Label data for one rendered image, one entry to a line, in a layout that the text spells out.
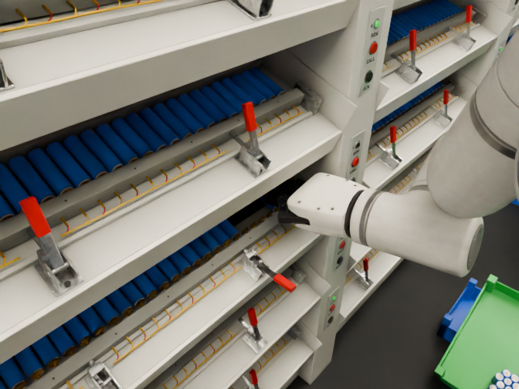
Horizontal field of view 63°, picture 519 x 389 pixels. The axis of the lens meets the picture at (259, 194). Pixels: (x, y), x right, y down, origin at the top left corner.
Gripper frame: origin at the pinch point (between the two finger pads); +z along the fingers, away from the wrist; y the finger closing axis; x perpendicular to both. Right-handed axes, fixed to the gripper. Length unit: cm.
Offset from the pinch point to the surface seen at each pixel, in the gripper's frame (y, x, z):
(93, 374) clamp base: 38.9, 1.6, -1.4
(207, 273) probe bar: 19.2, 2.4, -0.8
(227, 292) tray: 18.1, 6.4, -2.6
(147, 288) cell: 26.8, 0.3, 2.8
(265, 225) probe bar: 5.7, 3.1, -0.8
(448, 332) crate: -37, 66, -18
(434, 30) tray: -52, -12, -6
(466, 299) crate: -55, 70, -18
